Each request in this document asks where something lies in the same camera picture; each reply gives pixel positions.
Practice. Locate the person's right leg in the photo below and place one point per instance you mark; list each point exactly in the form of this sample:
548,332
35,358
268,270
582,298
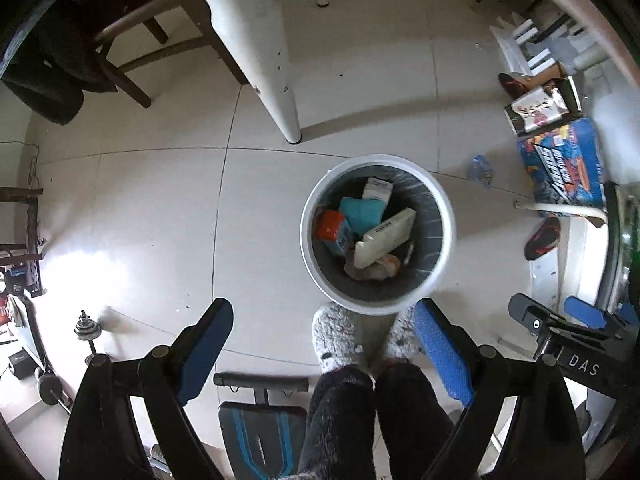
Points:
415,410

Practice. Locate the grey fuzzy right slipper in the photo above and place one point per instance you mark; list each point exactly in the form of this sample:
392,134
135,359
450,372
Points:
404,341

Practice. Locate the red black shoe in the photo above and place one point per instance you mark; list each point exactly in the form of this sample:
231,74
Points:
514,86
542,240

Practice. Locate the black jacket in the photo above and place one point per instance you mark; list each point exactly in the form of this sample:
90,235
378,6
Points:
45,75

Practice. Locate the white round trash can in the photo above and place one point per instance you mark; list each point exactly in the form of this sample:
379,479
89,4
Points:
430,220

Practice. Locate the black blue weight bench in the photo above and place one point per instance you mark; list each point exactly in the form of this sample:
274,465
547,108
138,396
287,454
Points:
260,425

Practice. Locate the black barbell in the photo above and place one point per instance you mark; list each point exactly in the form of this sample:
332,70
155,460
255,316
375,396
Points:
50,389

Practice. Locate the person's leg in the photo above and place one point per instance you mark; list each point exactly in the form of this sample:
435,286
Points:
340,420
415,410

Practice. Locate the wooden chair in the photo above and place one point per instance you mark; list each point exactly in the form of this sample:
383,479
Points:
125,65

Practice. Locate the white blue medicine box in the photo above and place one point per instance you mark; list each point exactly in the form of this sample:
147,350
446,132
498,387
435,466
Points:
377,190

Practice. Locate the teal packet green top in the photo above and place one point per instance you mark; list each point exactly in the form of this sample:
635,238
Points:
362,212

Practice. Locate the dark wooden shelf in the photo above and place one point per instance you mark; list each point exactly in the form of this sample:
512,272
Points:
20,220

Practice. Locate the blue printed box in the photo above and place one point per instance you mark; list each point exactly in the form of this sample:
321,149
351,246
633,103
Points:
565,160

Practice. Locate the small black dumbbell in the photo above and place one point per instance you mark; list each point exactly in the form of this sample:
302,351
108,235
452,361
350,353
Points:
87,332

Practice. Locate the thick white table leg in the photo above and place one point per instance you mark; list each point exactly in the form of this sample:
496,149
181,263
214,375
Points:
260,50

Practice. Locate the person's left leg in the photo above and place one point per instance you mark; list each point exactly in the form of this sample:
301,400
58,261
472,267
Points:
340,420

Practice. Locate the grey fuzzy slipper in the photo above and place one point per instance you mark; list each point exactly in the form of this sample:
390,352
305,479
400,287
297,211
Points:
404,341
335,335

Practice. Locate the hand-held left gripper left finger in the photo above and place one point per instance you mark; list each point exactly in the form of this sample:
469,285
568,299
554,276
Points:
205,350

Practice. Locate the dark box red print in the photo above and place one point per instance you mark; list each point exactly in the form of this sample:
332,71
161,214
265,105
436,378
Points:
540,110

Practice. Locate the crumpled blue wrapper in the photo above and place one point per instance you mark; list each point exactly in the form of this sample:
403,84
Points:
481,170

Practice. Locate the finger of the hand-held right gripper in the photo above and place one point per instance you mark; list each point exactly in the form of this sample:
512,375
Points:
530,310
585,310

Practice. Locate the grey fuzzy left slipper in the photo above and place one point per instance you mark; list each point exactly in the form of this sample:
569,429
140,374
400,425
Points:
335,335

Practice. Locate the long white box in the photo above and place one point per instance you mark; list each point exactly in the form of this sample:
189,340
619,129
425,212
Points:
385,237

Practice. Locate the white pipe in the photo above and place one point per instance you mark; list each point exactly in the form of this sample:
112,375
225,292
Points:
560,207

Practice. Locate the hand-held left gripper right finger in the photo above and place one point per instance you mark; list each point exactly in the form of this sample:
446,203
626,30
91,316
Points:
445,355

